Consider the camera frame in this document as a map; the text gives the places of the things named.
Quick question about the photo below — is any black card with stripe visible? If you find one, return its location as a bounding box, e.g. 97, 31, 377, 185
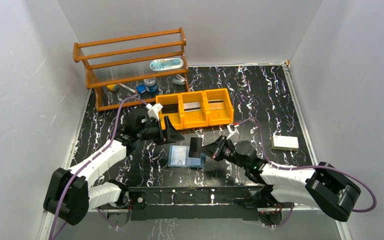
188, 137, 203, 158

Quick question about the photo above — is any orange card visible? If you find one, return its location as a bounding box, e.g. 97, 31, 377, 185
208, 99, 225, 111

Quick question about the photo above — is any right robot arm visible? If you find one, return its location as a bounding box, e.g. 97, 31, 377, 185
198, 135, 361, 222

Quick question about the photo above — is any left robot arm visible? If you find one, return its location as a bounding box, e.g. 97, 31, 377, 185
43, 104, 185, 226

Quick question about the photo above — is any pale blue printed card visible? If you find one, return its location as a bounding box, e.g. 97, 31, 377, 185
168, 145, 188, 167

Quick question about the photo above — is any black card in bin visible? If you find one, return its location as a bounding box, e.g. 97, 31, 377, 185
161, 103, 179, 114

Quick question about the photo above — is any grey striped card in bin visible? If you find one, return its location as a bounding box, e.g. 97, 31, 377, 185
183, 101, 201, 112

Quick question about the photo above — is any left yellow plastic bin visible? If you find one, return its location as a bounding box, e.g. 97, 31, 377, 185
155, 93, 184, 130

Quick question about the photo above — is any small blue box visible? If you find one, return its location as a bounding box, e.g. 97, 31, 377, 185
135, 84, 147, 94

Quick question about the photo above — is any right yellow plastic bin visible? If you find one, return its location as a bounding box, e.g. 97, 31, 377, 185
204, 88, 234, 126

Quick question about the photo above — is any white rectangular box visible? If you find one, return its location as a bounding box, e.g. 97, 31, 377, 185
271, 135, 299, 151

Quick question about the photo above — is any white blue round tin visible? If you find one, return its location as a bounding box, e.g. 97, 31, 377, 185
143, 77, 159, 93

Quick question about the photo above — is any white red marker pen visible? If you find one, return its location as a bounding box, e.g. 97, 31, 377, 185
118, 83, 137, 94

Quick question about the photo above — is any yellow grey sponge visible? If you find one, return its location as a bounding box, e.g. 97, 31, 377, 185
106, 84, 120, 92

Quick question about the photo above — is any white stapler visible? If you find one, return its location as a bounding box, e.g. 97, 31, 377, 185
172, 74, 186, 86

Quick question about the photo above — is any blue white oval package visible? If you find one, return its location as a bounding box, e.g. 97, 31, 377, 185
149, 57, 184, 72

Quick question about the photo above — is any wooden shelf rack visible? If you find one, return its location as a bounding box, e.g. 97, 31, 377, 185
72, 27, 189, 112

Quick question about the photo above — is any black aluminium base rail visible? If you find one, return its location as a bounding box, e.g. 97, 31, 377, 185
44, 187, 345, 229

